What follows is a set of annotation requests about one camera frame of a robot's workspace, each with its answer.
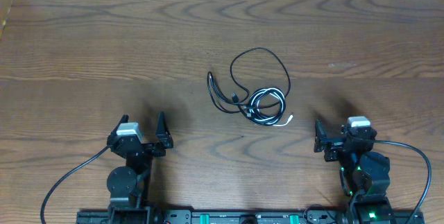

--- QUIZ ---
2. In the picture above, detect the white usb cable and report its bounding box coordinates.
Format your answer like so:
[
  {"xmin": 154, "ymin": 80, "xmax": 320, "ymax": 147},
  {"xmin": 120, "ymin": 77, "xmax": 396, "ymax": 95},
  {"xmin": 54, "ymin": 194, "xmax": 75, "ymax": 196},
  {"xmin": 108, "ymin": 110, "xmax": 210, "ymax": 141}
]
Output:
[{"xmin": 248, "ymin": 87, "xmax": 294, "ymax": 128}]

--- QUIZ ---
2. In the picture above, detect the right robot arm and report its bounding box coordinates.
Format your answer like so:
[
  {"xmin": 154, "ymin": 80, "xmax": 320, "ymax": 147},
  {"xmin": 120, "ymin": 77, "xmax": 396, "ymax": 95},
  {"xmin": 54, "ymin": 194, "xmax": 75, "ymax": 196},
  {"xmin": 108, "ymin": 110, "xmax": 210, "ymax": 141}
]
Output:
[{"xmin": 314, "ymin": 117, "xmax": 396, "ymax": 224}]

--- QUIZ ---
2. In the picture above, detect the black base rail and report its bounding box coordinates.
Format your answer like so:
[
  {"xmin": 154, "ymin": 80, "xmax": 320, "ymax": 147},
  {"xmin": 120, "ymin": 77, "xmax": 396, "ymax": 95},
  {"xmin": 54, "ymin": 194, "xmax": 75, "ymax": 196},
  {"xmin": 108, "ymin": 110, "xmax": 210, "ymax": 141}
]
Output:
[{"xmin": 76, "ymin": 208, "xmax": 426, "ymax": 224}]

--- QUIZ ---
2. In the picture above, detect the black usb cable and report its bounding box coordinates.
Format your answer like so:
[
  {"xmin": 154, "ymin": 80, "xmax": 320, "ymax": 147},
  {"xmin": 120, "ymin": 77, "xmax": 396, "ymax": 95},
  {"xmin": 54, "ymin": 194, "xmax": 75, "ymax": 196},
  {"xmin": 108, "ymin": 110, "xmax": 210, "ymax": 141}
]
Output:
[{"xmin": 230, "ymin": 88, "xmax": 287, "ymax": 126}]

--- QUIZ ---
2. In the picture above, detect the right camera cable black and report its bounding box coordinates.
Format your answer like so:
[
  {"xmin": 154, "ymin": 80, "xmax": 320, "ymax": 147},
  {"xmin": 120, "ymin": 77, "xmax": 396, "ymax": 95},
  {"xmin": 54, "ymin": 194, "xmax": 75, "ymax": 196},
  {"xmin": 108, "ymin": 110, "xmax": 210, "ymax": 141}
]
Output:
[{"xmin": 346, "ymin": 132, "xmax": 433, "ymax": 224}]

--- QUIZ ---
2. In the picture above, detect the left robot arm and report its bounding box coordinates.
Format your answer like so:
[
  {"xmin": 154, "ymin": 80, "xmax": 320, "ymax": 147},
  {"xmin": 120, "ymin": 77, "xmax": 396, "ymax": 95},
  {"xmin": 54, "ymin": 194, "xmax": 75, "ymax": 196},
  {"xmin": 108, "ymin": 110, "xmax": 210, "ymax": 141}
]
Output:
[{"xmin": 107, "ymin": 112, "xmax": 173, "ymax": 223}]

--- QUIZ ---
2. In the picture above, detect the left camera cable black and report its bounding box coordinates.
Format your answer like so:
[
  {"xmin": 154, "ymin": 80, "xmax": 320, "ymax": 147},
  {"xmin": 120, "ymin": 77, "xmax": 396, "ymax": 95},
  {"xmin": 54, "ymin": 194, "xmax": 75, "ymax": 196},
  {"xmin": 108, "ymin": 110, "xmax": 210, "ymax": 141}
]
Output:
[{"xmin": 40, "ymin": 144, "xmax": 112, "ymax": 224}]

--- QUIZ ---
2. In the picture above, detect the camera cable black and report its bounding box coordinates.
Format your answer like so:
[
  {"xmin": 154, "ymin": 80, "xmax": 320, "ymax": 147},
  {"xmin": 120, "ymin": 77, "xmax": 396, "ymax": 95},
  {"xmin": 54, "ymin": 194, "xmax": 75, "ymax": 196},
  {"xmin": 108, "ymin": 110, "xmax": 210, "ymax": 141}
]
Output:
[
  {"xmin": 346, "ymin": 132, "xmax": 433, "ymax": 224},
  {"xmin": 40, "ymin": 144, "xmax": 112, "ymax": 224}
]

